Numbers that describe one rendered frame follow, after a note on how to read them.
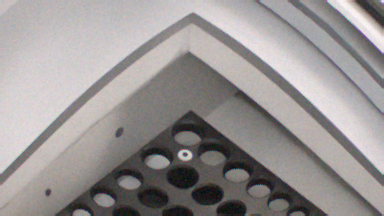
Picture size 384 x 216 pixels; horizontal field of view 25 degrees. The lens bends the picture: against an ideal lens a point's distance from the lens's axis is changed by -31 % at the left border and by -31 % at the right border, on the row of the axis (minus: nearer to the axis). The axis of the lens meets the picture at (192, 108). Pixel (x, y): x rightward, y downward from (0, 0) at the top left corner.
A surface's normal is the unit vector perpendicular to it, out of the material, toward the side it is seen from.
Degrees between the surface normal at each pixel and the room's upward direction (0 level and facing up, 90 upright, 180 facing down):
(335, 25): 90
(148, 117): 90
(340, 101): 0
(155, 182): 0
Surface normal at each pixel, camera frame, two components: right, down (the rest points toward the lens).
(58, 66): 0.06, -0.64
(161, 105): 0.72, 0.56
